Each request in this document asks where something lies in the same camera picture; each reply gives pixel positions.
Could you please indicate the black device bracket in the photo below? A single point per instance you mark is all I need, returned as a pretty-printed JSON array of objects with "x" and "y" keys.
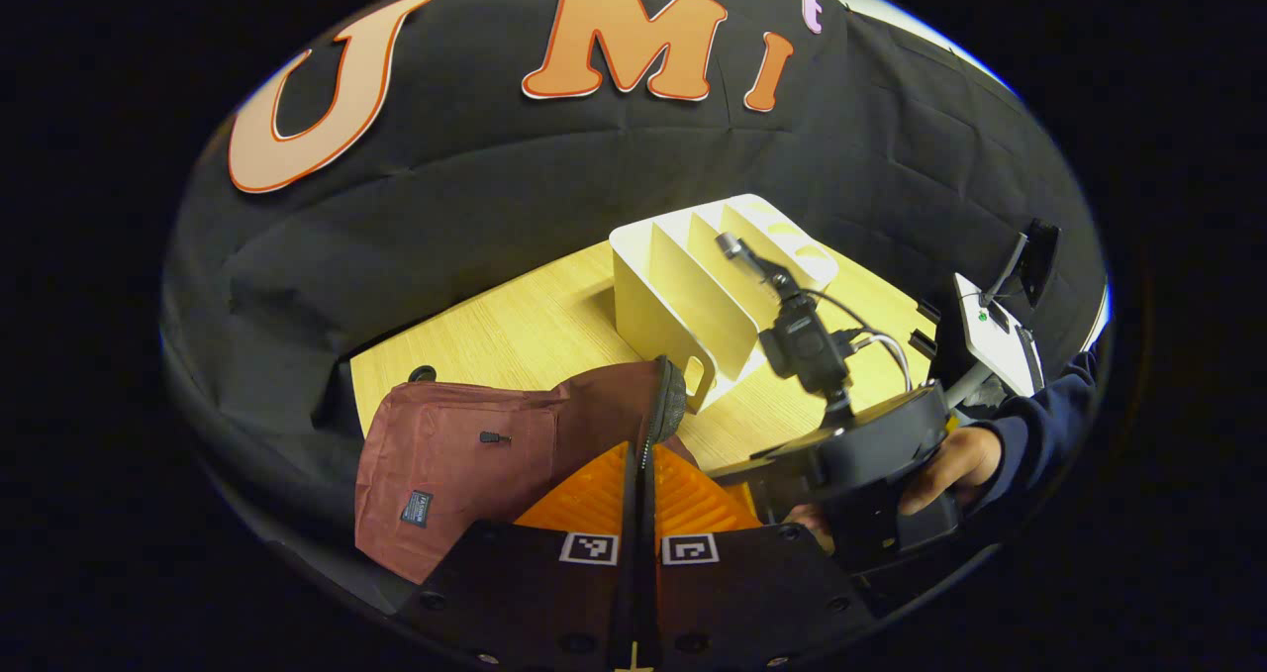
[{"x": 1034, "y": 251}]

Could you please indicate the maroon schoolbag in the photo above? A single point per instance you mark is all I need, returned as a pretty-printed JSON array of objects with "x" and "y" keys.
[{"x": 445, "y": 454}]

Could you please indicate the white bookshelf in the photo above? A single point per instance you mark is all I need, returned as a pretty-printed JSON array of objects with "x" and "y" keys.
[{"x": 683, "y": 306}]

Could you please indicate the white stand pole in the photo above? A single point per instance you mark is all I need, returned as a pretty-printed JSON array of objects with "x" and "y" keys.
[{"x": 965, "y": 385}]

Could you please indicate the white device box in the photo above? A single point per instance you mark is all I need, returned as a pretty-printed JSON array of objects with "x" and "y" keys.
[{"x": 995, "y": 340}]

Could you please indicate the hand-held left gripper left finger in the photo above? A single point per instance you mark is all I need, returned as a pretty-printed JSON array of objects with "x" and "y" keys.
[{"x": 535, "y": 603}]

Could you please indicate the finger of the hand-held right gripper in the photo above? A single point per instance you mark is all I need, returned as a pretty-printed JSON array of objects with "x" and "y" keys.
[{"x": 772, "y": 464}]

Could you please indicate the black table clamp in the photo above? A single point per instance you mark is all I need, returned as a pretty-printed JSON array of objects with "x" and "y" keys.
[
  {"x": 927, "y": 311},
  {"x": 921, "y": 342}
]

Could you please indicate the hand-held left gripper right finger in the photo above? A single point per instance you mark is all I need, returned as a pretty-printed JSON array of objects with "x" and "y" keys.
[{"x": 742, "y": 603}]

